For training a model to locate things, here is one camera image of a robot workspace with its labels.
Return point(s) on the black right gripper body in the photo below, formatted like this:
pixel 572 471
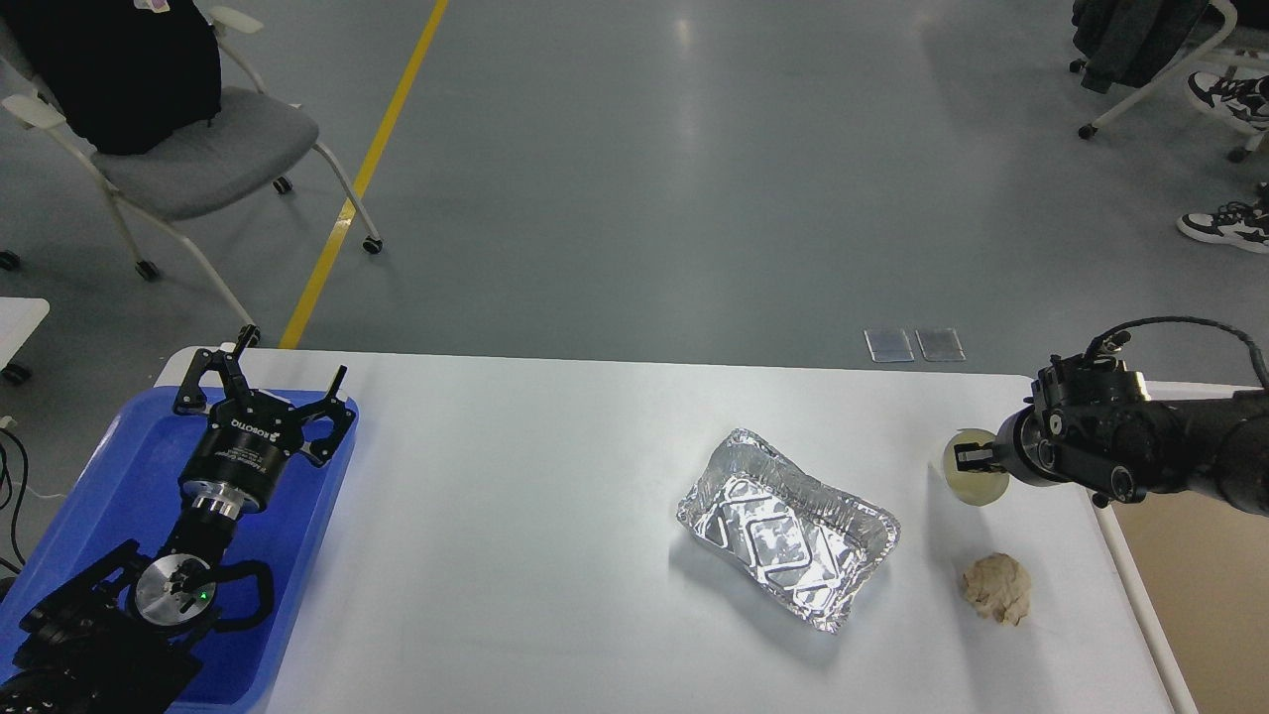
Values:
pixel 1019 444

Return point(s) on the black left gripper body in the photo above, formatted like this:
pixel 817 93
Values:
pixel 243 453

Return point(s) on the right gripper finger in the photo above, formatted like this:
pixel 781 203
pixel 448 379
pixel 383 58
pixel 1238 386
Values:
pixel 975 457

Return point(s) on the white paper cup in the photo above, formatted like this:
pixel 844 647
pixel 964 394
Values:
pixel 975 489

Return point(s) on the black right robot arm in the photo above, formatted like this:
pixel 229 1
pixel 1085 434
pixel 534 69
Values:
pixel 1089 421

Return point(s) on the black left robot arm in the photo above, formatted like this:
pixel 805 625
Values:
pixel 172 577

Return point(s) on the blue plastic tray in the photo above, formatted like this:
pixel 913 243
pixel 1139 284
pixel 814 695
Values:
pixel 128 490

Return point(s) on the right floor outlet plate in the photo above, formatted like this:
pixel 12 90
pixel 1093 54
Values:
pixel 940 345

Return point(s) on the floor outlet plate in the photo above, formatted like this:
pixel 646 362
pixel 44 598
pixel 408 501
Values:
pixel 940 345
pixel 889 345

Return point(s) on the crumpled brown paper ball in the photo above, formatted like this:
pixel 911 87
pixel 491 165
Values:
pixel 999 587

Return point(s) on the left floor outlet plate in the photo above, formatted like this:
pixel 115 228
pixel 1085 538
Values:
pixel 889 345

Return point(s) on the aluminium foil container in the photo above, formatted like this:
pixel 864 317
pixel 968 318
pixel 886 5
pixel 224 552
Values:
pixel 808 545

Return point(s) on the white side table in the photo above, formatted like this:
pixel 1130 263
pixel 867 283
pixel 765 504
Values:
pixel 20 317

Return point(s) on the beige plastic bin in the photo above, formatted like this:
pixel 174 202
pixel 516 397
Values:
pixel 1200 585

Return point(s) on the grey office chair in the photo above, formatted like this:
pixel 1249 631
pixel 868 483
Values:
pixel 252 143

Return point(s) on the black white sneaker lower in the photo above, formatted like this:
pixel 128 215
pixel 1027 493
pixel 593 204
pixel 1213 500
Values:
pixel 1236 224

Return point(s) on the black white sneaker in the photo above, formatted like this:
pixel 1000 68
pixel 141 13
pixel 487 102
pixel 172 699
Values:
pixel 1236 224
pixel 1240 102

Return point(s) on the black bag on chair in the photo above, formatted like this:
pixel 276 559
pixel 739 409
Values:
pixel 126 74

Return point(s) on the black white sneaker upper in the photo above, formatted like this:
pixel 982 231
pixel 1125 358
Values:
pixel 1240 102

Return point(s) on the white chair with jacket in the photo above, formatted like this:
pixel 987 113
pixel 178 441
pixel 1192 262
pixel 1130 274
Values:
pixel 1143 44

